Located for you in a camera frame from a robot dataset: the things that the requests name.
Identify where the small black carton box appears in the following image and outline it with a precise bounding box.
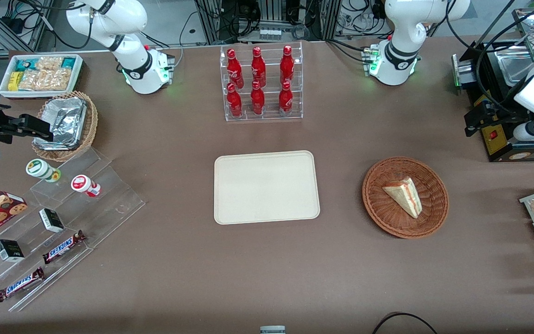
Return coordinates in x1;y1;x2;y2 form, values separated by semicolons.
0;239;25;263
39;208;65;233

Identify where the aluminium foil container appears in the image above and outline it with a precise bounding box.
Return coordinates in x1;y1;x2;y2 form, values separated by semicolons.
34;97;87;150

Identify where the Snickers chocolate bar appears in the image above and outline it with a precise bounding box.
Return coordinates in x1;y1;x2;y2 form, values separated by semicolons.
42;231;87;265
0;267;45;303

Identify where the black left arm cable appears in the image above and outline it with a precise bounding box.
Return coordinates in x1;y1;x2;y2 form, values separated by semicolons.
443;0;532;119

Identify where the red cola bottle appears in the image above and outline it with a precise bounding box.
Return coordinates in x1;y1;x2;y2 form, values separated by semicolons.
250;80;266;116
227;83;243;117
280;45;295;85
227;48;244;90
279;81;293;116
251;46;267;88

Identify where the black base power cable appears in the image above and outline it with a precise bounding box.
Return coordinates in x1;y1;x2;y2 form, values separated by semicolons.
173;9;203;70

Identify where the brown round wicker basket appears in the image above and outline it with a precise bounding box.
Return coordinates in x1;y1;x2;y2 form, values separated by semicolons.
362;157;449;239

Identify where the triangular sandwich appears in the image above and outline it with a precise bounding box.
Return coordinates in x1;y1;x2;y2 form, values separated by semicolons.
382;177;423;219

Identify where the clear acrylic stepped stand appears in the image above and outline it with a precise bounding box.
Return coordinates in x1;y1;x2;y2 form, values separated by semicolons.
0;148;146;312

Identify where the beige plastic tray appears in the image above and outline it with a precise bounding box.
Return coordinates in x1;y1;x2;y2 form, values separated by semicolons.
214;150;321;225

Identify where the black looped cable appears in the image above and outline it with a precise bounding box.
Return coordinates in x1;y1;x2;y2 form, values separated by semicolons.
371;312;439;334

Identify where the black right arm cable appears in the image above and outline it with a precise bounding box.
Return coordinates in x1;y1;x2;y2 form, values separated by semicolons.
17;0;94;49

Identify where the green lidded yogurt cup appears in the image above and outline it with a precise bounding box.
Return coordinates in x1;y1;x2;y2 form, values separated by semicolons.
26;159;62;183

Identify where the aluminium extrusion frame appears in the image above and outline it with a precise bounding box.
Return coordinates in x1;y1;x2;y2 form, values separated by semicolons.
195;0;342;45
0;0;55;52

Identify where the black food warmer machine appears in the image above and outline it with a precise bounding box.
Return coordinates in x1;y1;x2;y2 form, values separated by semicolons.
452;7;534;163

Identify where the clear bag of crackers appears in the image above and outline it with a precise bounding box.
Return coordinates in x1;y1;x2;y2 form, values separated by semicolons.
19;68;71;91
34;56;64;72

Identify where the white rectangular snack bin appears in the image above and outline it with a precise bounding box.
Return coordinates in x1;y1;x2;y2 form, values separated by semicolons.
0;53;84;100

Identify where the red lidded yogurt cup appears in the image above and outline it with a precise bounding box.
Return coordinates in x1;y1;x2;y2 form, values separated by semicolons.
71;174;102;198

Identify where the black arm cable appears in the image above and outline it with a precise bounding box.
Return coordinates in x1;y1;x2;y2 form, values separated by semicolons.
443;0;532;119
17;0;94;49

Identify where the clear acrylic bottle rack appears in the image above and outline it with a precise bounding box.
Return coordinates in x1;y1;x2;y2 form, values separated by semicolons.
220;41;304;122

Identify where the light tan wicker basket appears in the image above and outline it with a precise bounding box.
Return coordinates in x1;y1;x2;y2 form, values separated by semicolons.
32;90;99;162

